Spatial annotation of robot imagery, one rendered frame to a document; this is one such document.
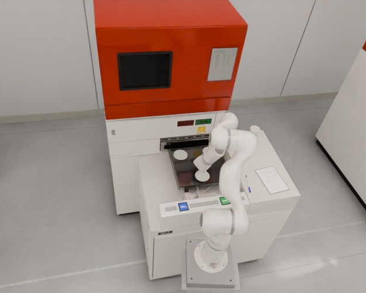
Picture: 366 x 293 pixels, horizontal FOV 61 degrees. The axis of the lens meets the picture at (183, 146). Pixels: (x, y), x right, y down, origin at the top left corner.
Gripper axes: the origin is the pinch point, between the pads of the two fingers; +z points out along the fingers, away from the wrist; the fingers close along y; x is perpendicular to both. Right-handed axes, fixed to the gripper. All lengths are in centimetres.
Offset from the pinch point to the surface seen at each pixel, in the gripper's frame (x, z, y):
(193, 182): -8.4, 0.4, 5.7
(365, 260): 93, 28, 158
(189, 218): -31.3, -5.9, 20.1
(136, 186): -15, 62, -20
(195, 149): 15.7, 8.2, -10.8
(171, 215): -40.5, -8.7, 11.3
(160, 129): -0.5, 2.2, -36.8
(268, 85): 226, 80, -20
